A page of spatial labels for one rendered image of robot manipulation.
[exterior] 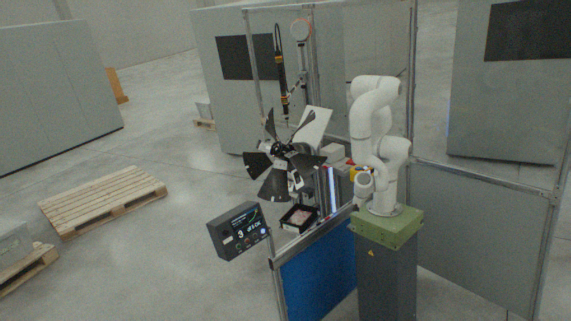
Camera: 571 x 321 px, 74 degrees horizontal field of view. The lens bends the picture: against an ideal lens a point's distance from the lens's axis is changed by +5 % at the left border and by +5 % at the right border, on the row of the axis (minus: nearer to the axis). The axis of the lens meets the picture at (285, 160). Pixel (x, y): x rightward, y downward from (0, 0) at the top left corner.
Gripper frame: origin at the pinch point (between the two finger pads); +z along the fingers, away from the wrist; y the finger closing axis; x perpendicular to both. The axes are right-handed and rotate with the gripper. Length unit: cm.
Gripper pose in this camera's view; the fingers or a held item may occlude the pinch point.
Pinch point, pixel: (361, 202)
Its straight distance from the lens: 198.6
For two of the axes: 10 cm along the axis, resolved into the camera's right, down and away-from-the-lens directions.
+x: 7.8, 5.0, -3.8
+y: -6.1, 7.4, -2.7
